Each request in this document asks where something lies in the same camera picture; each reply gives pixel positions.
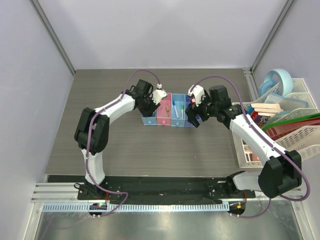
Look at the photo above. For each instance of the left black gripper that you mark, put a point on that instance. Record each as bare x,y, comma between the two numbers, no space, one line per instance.
147,113

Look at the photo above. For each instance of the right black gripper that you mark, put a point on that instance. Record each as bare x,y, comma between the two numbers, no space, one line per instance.
192,111

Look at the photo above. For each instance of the green white marker pen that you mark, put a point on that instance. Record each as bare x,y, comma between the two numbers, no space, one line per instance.
183,111

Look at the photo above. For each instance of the blue white marker pen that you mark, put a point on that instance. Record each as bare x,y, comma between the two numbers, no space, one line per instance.
175,109

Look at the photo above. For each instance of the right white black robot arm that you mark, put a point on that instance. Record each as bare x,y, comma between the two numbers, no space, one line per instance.
281,169

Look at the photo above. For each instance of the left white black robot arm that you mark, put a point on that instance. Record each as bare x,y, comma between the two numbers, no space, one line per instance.
92,131

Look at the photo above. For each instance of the light blue bin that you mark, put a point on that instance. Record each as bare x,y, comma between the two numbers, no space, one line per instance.
150,121
180,100

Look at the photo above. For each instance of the pink plastic bin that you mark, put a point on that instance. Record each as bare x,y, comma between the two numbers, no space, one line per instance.
161,111

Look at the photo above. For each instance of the left light blue bin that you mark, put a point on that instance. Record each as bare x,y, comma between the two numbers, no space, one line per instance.
150,121

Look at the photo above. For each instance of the stack of books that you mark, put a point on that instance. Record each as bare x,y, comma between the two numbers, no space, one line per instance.
260,113

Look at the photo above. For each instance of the pink item in rack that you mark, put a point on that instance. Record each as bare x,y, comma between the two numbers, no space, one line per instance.
255,158

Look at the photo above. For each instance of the red green folders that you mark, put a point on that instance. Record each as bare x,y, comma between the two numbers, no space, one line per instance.
279,129

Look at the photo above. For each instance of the light blue tape roll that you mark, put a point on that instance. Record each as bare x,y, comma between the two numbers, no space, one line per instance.
277,77

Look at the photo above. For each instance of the right control board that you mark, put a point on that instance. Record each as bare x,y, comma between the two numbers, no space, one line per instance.
236,208

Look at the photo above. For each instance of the control board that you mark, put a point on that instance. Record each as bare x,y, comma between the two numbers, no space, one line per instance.
236,208
97,209

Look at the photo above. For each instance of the white plastic file rack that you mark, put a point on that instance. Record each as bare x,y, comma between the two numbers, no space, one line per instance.
298,129

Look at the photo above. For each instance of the left control board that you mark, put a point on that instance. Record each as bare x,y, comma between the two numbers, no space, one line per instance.
97,209

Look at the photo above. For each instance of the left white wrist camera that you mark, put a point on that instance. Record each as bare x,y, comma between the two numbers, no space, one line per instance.
158,94

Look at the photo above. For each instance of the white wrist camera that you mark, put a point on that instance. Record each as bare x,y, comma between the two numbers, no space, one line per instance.
196,92
158,94

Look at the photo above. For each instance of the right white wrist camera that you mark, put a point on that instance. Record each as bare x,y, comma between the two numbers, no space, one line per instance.
196,92

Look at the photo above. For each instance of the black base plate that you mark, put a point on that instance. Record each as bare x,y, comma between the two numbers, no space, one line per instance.
160,190

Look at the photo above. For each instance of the white slotted cable duct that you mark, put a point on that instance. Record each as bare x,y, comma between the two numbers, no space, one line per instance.
68,207

